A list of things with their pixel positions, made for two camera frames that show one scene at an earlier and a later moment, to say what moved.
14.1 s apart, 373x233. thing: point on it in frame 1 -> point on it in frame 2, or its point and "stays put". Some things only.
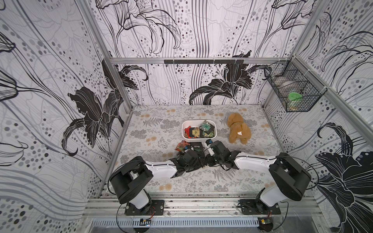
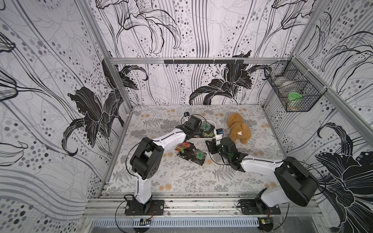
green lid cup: [293, 102] stays put
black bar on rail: [205, 61] stays put
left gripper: [198, 164] -> [197, 130]
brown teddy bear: [239, 130] stays put
